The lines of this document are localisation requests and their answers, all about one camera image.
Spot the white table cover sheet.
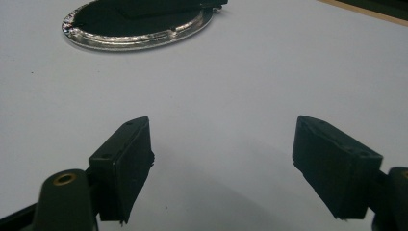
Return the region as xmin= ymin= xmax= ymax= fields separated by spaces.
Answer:
xmin=0 ymin=0 xmax=408 ymax=231

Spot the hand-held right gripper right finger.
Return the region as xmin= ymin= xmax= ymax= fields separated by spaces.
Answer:
xmin=292 ymin=115 xmax=384 ymax=220

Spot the black round pan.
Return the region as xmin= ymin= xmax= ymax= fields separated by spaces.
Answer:
xmin=61 ymin=0 xmax=229 ymax=52

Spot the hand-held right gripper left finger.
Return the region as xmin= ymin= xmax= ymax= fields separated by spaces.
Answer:
xmin=89 ymin=115 xmax=155 ymax=224

